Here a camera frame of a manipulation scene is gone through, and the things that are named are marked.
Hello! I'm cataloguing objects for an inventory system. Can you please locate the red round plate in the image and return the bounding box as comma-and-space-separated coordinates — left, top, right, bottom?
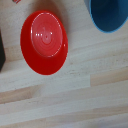
20, 9, 69, 76

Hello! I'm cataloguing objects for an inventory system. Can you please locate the dark flat object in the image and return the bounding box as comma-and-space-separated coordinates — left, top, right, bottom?
0, 30, 7, 72

